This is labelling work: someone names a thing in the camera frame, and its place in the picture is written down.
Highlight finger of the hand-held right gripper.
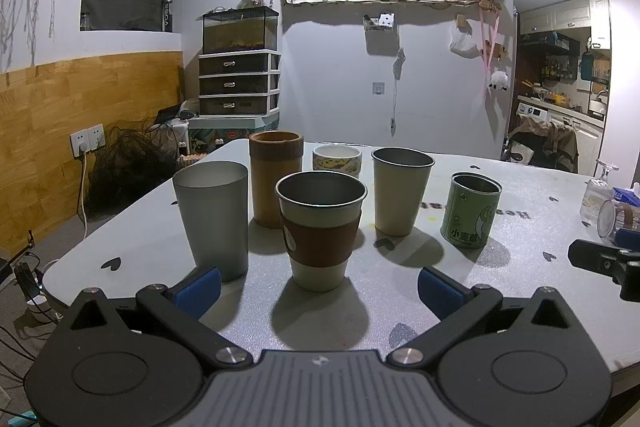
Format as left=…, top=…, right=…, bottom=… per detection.
left=568, top=239, right=640, bottom=303
left=615, top=229, right=640, bottom=252

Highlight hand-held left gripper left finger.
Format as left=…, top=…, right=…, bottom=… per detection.
left=65, top=267, right=254, bottom=367

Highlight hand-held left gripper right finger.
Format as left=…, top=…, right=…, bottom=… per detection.
left=385, top=266, right=577, bottom=366

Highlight clear glass cup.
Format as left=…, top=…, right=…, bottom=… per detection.
left=597, top=198, right=640, bottom=244

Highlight grey plastic cup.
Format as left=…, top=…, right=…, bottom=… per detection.
left=172, top=161, right=250, bottom=283

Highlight beige paper cup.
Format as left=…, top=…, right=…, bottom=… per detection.
left=371, top=147, right=435, bottom=238

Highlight steel cup with brown sleeve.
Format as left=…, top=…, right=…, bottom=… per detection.
left=275, top=172, right=369, bottom=293

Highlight brown bamboo cup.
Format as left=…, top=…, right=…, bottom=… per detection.
left=249, top=131, right=304, bottom=229

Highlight blue box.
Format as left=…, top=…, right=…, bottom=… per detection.
left=612, top=187, right=640, bottom=208

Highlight clear wine glass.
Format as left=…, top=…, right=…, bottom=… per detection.
left=580, top=159, right=620, bottom=224

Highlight green tin can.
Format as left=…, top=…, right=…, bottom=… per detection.
left=440, top=172, right=502, bottom=250

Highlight chair with brown cloth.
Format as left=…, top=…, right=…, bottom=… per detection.
left=502, top=113, right=580, bottom=174

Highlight white washing machine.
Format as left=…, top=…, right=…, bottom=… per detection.
left=516, top=99, right=567, bottom=128

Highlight white floor device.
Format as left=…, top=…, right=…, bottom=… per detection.
left=25, top=296, right=54, bottom=316

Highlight painted cabinet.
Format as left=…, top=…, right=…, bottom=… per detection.
left=187, top=113, right=280, bottom=144

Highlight small patterned ceramic bowl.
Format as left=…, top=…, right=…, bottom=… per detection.
left=312, top=144, right=362, bottom=180

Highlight white drawer unit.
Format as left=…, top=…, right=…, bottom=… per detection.
left=198, top=50, right=282, bottom=118

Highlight white kitchen cabinets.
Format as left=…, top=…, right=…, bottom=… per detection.
left=519, top=0, right=612, bottom=36

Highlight white hanging bag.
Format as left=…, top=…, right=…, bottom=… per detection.
left=448, top=14, right=484, bottom=56

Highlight glass fish tank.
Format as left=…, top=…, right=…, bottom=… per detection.
left=202, top=6, right=279, bottom=56

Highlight black tangled cables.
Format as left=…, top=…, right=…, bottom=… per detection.
left=87, top=126, right=174, bottom=214

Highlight white power cable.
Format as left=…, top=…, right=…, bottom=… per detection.
left=75, top=152, right=92, bottom=239

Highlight white wall socket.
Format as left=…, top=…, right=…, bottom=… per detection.
left=70, top=123, right=106, bottom=158

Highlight hanging cord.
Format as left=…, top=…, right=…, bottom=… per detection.
left=389, top=48, right=406, bottom=136

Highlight wall storage box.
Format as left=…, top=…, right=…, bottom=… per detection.
left=362, top=12, right=396, bottom=30

